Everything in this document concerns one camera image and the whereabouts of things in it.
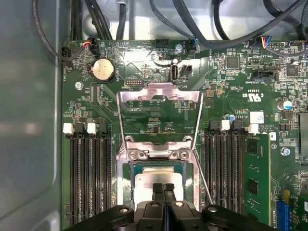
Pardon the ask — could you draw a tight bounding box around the silver USB port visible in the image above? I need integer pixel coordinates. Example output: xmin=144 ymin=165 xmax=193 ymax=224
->
xmin=170 ymin=64 xmax=180 ymax=82

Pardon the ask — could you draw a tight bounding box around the green RAM stick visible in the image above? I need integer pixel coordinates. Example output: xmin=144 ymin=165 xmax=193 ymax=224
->
xmin=244 ymin=133 xmax=271 ymax=228

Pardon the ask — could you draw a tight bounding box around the silver-topped CPU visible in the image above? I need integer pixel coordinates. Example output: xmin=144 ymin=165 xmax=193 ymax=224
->
xmin=131 ymin=165 xmax=187 ymax=210

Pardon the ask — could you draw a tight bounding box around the metal wire locking lever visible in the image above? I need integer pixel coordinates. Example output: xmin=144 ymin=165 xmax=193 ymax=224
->
xmin=193 ymin=152 xmax=214 ymax=206

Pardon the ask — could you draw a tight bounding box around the black cable bundle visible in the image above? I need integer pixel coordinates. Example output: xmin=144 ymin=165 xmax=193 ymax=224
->
xmin=69 ymin=0 xmax=84 ymax=43

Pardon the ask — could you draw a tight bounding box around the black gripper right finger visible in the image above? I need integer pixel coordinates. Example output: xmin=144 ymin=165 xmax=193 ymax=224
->
xmin=164 ymin=182 xmax=275 ymax=231

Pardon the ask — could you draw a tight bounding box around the thin grey cable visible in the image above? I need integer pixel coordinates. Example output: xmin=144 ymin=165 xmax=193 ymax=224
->
xmin=32 ymin=0 xmax=73 ymax=67

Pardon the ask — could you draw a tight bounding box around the thick grey cable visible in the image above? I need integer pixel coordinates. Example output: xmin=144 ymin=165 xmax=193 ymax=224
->
xmin=148 ymin=0 xmax=200 ymax=48
xmin=178 ymin=0 xmax=308 ymax=49

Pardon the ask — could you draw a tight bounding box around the green motherboard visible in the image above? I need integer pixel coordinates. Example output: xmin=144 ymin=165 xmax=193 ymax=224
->
xmin=61 ymin=38 xmax=308 ymax=231

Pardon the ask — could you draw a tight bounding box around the dark grey cable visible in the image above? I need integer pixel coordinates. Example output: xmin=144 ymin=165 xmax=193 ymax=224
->
xmin=116 ymin=0 xmax=128 ymax=41

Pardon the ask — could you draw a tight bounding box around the round coin cell battery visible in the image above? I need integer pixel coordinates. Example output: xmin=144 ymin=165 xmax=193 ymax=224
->
xmin=90 ymin=57 xmax=116 ymax=82

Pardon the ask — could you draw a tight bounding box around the blue expansion slot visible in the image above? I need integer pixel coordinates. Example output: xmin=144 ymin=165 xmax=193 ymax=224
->
xmin=276 ymin=198 xmax=291 ymax=231

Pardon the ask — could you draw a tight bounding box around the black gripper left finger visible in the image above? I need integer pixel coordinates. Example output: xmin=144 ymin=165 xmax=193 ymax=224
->
xmin=62 ymin=182 xmax=167 ymax=231

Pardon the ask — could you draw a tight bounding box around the metal socket cover frame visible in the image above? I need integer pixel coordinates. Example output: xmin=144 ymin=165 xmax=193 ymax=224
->
xmin=116 ymin=81 xmax=204 ymax=161

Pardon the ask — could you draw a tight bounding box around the CPU socket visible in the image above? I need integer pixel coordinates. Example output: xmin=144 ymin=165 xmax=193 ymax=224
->
xmin=116 ymin=141 xmax=200 ymax=212

